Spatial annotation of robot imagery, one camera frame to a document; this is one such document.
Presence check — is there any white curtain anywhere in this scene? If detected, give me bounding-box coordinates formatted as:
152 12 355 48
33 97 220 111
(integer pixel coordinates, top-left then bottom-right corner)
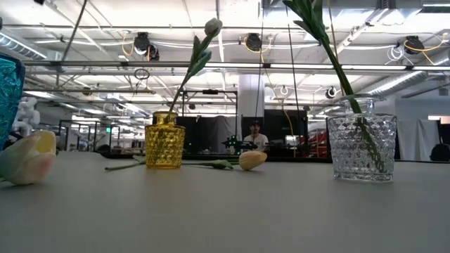
395 117 440 162

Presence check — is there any blue glass vase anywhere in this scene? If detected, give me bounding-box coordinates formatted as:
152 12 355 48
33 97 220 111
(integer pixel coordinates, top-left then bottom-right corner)
0 52 27 152

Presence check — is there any red artificial tulip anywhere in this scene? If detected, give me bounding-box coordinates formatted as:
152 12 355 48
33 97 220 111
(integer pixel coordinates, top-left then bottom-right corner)
309 0 356 98

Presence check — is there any green flower stem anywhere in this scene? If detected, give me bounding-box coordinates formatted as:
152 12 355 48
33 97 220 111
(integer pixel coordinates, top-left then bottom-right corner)
175 48 214 103

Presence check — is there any clear glass vase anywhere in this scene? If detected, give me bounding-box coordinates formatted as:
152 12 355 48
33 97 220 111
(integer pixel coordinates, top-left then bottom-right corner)
326 93 398 183

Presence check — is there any silver spiral ventilation duct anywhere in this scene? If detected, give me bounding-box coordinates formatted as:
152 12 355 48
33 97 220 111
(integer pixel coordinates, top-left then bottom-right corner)
365 68 450 98
0 31 49 60

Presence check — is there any person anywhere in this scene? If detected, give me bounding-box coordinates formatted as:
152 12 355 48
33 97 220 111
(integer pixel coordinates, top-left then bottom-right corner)
243 120 270 152

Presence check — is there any cream artificial tulip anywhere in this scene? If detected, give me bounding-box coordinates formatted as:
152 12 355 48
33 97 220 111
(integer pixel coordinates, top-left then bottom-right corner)
181 150 268 172
0 130 58 186

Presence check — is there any yellow glass vase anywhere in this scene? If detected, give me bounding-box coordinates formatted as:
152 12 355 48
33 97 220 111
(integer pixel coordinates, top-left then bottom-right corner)
144 110 186 169

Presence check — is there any black hanging cable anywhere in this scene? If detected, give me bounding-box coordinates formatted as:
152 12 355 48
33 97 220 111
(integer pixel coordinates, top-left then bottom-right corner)
283 0 304 157

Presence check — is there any black partition panel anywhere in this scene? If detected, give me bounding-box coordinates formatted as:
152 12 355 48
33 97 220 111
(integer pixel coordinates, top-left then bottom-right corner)
263 109 309 157

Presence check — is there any black frame work cell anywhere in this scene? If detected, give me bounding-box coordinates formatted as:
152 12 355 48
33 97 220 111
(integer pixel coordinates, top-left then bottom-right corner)
181 89 240 155

